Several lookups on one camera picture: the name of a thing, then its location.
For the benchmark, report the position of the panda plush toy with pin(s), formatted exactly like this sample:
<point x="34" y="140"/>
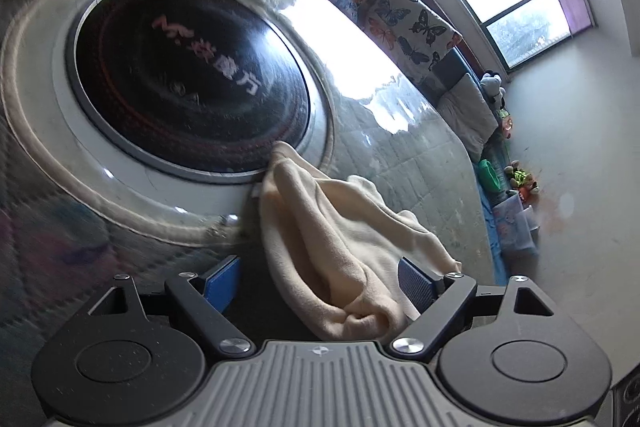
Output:
<point x="492" y="87"/>

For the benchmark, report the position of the orange green plush toy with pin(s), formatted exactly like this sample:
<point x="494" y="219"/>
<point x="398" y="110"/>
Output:
<point x="505" y="122"/>

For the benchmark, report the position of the green plastic bowl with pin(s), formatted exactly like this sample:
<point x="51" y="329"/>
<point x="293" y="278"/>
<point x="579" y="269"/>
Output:
<point x="492" y="177"/>

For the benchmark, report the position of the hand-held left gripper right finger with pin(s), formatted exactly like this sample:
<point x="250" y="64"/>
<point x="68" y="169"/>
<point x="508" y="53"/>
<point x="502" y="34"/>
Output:
<point x="417" y="284"/>

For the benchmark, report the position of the cream fleece garment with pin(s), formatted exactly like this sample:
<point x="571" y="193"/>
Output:
<point x="325" y="232"/>

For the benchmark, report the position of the grey pillow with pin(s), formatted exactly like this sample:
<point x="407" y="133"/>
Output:
<point x="472" y="112"/>

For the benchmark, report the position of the round black induction cooktop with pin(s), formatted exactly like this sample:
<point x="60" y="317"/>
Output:
<point x="190" y="82"/>

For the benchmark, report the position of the square butterfly print pillow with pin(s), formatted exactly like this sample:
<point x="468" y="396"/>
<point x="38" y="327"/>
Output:
<point x="410" y="27"/>

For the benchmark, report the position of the clear plastic storage box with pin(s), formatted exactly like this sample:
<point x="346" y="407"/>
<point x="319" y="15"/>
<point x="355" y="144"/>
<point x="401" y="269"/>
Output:
<point x="515" y="224"/>

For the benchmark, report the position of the brown plush toy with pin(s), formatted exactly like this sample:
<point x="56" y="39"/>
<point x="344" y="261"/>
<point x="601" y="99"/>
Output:
<point x="527" y="192"/>

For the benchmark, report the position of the blue patterned sofa cover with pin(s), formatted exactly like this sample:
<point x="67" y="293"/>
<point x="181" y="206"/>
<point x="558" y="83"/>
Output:
<point x="500" y="264"/>

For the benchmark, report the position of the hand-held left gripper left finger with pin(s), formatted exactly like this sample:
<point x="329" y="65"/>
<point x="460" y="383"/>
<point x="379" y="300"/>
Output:
<point x="222" y="279"/>

